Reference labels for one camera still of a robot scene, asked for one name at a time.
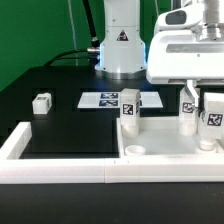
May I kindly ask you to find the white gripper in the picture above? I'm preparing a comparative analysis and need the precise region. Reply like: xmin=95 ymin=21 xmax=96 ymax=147
xmin=147 ymin=6 xmax=224 ymax=110

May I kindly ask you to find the white square tabletop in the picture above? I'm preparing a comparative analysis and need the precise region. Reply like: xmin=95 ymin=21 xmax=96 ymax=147
xmin=117 ymin=117 xmax=224 ymax=157

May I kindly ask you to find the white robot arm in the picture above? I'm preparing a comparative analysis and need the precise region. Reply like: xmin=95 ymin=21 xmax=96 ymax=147
xmin=95 ymin=0 xmax=224 ymax=103

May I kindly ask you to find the white marker tag plate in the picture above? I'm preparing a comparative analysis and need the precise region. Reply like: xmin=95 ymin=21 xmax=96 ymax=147
xmin=78 ymin=92 xmax=163 ymax=109

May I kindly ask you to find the white U-shaped obstacle fence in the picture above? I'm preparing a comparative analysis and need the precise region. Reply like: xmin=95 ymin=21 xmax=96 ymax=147
xmin=0 ymin=122 xmax=224 ymax=184

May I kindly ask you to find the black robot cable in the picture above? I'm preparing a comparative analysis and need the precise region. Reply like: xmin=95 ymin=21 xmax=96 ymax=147
xmin=43 ymin=0 xmax=101 ymax=68

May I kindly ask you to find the thin white cable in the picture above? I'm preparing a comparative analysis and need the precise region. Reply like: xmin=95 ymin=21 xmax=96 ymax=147
xmin=67 ymin=0 xmax=78 ymax=58

